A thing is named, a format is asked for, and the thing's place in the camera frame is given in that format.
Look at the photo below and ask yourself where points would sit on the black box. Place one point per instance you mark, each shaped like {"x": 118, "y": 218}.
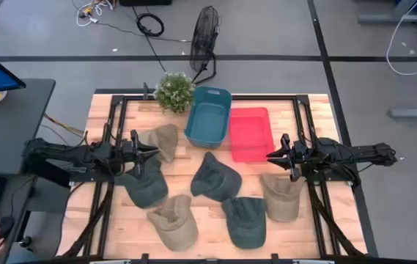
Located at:
{"x": 145, "y": 2}

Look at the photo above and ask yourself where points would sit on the grey stand foot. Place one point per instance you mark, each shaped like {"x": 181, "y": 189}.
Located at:
{"x": 413, "y": 113}
{"x": 391, "y": 19}

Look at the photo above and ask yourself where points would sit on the dark green cap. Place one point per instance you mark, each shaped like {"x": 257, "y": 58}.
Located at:
{"x": 215, "y": 179}
{"x": 149, "y": 190}
{"x": 246, "y": 223}

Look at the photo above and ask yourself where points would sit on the green potted plant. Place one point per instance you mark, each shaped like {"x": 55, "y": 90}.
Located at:
{"x": 174, "y": 91}

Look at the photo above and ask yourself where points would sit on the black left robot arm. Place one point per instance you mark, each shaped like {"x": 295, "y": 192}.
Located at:
{"x": 65, "y": 152}

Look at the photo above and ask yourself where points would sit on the black floor fan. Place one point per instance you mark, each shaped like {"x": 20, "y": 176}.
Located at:
{"x": 204, "y": 36}

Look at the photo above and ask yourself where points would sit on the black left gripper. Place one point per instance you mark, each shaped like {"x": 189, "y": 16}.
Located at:
{"x": 132, "y": 149}

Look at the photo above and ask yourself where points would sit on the teal plastic bin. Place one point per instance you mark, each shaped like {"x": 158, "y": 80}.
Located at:
{"x": 208, "y": 121}

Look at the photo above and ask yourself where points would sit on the tan cap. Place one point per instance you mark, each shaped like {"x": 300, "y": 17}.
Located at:
{"x": 175, "y": 227}
{"x": 166, "y": 139}
{"x": 281, "y": 201}

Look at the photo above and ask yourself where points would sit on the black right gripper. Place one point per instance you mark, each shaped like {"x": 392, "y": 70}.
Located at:
{"x": 293, "y": 155}

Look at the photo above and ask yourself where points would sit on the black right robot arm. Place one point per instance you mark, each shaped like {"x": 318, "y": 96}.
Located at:
{"x": 354, "y": 154}

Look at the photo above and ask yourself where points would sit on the black computer mouse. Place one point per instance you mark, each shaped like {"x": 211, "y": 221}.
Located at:
{"x": 6, "y": 225}

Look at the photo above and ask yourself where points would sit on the black aluminium table frame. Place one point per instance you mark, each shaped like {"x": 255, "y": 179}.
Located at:
{"x": 266, "y": 97}

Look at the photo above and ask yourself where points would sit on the black desk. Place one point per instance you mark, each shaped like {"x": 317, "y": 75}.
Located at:
{"x": 6, "y": 124}

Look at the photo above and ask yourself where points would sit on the red plastic bin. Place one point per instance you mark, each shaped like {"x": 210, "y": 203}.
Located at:
{"x": 251, "y": 135}

